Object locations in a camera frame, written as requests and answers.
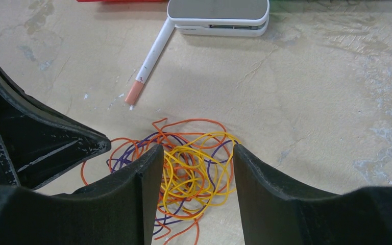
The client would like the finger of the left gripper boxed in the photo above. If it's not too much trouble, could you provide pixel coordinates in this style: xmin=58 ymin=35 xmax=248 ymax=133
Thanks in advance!
xmin=0 ymin=67 xmax=111 ymax=189

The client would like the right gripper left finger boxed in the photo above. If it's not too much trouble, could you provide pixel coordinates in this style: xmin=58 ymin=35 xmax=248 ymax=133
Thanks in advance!
xmin=0 ymin=145 xmax=163 ymax=244

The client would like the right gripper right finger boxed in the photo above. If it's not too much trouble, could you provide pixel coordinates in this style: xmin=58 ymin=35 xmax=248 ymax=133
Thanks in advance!
xmin=233 ymin=144 xmax=392 ymax=244

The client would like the yellow cable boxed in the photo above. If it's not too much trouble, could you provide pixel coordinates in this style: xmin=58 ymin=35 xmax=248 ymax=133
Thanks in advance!
xmin=158 ymin=131 xmax=241 ymax=221

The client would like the orange cable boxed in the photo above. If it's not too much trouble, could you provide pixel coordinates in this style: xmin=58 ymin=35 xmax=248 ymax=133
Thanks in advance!
xmin=80 ymin=117 xmax=229 ymax=245

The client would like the red plastic bin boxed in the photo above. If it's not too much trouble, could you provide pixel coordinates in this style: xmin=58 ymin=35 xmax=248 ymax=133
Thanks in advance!
xmin=76 ymin=0 xmax=166 ymax=3

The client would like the white marker orange cap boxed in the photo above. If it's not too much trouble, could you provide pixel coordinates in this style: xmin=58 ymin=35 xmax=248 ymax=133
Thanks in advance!
xmin=125 ymin=18 xmax=175 ymax=110

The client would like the white grey stapler case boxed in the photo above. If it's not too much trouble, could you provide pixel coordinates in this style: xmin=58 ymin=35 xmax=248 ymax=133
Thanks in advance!
xmin=167 ymin=0 xmax=270 ymax=37

